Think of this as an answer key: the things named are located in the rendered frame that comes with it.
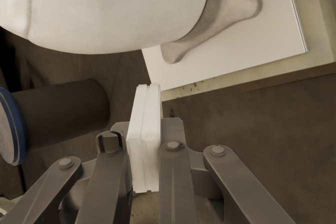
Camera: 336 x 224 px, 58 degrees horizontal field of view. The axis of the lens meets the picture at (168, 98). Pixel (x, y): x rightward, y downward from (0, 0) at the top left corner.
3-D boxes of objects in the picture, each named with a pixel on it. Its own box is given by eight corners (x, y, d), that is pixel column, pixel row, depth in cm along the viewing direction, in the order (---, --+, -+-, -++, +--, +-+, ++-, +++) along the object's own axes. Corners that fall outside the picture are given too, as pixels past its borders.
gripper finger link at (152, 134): (142, 138, 13) (159, 137, 13) (148, 83, 20) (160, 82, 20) (149, 193, 14) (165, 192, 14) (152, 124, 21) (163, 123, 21)
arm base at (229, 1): (118, -19, 55) (92, -20, 51) (209, -119, 39) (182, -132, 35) (157, 74, 53) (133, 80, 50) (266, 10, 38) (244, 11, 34)
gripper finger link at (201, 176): (160, 175, 12) (236, 169, 12) (160, 117, 17) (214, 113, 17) (163, 204, 12) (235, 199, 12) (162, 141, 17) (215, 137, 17)
